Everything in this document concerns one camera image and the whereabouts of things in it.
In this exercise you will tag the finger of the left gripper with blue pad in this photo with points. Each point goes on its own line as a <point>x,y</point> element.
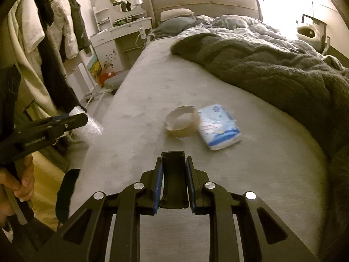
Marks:
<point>67,122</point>

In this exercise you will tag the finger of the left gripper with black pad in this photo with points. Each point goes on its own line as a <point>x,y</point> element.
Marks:
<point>34,139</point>

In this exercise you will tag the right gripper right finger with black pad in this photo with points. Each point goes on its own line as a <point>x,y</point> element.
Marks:
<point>241,227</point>

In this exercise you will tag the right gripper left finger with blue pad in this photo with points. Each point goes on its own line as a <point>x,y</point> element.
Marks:
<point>107,224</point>

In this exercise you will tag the white plastic bag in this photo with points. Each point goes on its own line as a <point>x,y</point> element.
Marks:
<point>90,131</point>

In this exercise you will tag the black curved plastic piece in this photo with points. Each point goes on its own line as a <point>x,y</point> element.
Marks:
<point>175,191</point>

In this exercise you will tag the person's left hand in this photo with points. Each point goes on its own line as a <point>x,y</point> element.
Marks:
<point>23,189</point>

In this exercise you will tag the black hanging garment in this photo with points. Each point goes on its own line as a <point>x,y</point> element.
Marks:
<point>62,95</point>

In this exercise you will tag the red box on floor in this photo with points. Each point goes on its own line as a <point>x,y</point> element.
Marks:
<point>104,76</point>

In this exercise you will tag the grey round rolling stool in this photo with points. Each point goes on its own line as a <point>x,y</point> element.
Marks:
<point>114,83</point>

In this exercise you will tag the white puffer jacket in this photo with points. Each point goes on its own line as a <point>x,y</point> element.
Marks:
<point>62,28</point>

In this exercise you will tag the beige hanging sweater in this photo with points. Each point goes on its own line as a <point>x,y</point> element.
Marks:
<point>21,34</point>

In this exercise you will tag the white vanity desk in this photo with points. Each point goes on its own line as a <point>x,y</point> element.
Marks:
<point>115,26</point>

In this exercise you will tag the grey bed with mattress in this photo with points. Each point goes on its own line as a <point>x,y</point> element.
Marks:
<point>152,112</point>

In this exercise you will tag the blue white tissue pack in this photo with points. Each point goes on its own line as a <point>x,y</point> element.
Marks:
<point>217,128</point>

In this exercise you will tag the brown cardboard tape roll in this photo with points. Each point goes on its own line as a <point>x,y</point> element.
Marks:
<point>182,122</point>

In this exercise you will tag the dark grey pillow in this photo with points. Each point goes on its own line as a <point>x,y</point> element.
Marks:
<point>173,26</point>

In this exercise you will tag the beige pillow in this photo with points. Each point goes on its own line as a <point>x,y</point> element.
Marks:
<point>174,13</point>

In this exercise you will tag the dark grey fuzzy blanket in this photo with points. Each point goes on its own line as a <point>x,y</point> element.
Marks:
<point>300,84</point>

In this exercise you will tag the grey patterned duvet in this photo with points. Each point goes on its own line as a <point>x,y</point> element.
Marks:
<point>253,31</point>

